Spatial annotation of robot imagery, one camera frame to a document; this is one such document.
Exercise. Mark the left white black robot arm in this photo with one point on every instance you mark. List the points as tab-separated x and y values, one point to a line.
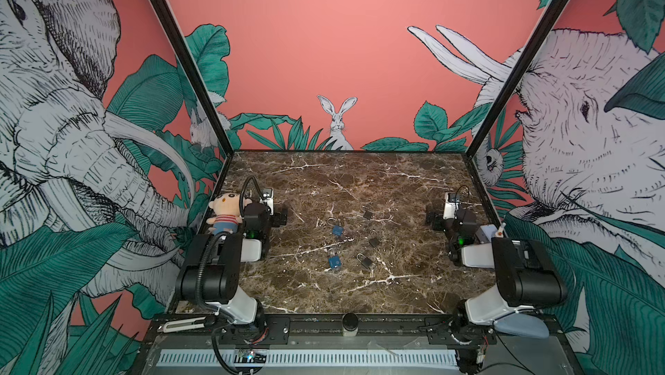
239	233

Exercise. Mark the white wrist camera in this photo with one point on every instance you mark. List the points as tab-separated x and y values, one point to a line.
451	205
267	198

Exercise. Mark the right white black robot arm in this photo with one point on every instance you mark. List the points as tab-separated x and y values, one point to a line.
526	280

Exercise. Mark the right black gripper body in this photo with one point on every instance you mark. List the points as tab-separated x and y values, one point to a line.
435	217

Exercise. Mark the grey blue pad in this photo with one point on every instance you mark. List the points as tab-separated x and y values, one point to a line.
522	325

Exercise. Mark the blue padlock far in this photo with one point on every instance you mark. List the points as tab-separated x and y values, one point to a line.
337	227

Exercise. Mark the blue padlock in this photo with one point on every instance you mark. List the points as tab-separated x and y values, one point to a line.
334	260
337	227

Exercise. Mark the black knob on rail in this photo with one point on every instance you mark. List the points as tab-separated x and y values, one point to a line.
350	322

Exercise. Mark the black mounting rail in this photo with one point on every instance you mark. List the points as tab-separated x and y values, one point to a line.
279	329

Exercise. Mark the plush doll striped shirt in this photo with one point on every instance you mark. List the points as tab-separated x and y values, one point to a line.
226	213

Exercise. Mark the white vented strip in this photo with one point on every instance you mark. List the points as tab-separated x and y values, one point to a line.
438	359

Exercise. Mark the blue padlock near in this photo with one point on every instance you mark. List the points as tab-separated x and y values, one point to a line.
334	260

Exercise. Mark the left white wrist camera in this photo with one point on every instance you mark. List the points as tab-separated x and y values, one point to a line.
267	198

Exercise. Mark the white clip tool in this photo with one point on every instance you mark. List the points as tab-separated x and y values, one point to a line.
182	325

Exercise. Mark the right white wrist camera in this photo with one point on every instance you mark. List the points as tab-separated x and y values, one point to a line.
451	205

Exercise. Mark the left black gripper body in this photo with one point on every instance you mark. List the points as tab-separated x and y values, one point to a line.
278	217

